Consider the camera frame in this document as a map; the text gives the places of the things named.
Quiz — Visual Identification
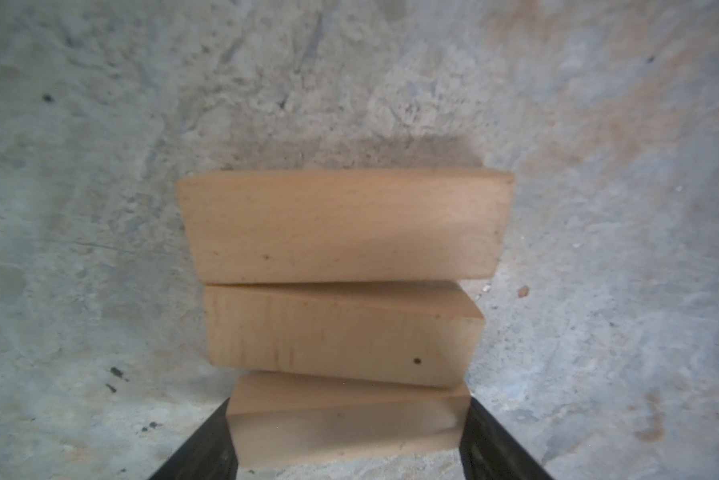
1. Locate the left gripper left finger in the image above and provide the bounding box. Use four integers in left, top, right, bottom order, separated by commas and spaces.
150, 398, 238, 480

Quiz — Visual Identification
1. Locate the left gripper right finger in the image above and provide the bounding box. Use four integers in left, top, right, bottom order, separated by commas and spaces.
459, 397, 553, 480

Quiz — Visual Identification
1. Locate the natural wood block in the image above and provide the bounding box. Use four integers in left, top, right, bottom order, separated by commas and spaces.
203, 282, 485, 387
225, 373, 471, 468
176, 168, 515, 284

